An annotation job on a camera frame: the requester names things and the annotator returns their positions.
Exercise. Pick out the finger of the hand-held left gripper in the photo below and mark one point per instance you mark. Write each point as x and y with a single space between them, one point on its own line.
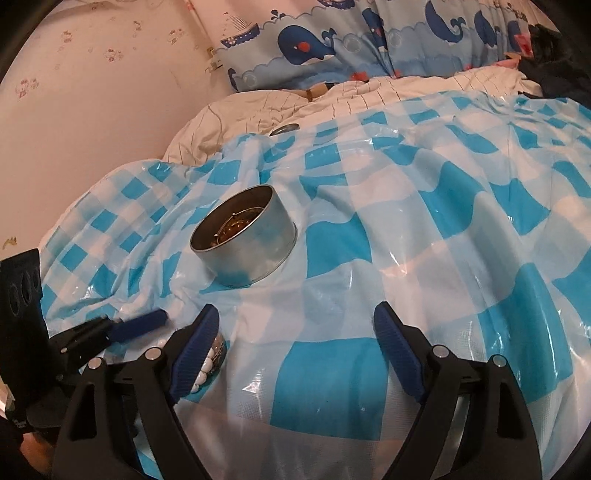
141 325

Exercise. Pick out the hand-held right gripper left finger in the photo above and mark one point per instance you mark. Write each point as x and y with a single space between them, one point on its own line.
194 357

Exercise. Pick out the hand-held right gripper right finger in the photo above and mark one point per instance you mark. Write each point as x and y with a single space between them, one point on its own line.
399 344

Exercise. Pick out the round metal tin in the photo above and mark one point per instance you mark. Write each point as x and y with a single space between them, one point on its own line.
258 249

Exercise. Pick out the blue checkered plastic sheet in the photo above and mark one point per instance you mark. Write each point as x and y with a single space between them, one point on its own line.
415 230

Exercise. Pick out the white striped quilt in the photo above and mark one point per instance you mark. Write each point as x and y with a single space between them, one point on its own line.
240 117

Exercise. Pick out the round metal tin lid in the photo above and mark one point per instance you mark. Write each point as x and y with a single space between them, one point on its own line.
284 129

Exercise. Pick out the pink cloth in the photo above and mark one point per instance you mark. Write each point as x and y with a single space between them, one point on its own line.
521 45

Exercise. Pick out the dark cloth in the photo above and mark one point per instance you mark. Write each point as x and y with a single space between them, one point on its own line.
554 60

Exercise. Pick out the beige wall fixture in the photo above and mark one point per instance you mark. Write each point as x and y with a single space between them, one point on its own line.
213 60

